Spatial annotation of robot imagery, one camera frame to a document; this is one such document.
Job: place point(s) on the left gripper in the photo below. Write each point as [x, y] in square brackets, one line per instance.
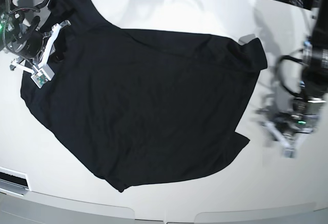
[287, 123]

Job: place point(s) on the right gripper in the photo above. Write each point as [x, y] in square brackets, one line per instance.
[36, 41]

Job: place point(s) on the black t-shirt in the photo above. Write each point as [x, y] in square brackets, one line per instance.
[139, 107]

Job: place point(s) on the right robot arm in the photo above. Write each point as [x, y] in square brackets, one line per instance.
[13, 28]

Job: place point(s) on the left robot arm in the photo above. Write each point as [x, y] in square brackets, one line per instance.
[313, 77]

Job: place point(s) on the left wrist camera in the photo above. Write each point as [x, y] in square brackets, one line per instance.
[289, 148]

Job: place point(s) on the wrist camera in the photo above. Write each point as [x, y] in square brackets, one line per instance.
[42, 75]
[289, 148]

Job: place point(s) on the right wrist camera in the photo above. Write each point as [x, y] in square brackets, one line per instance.
[42, 75]

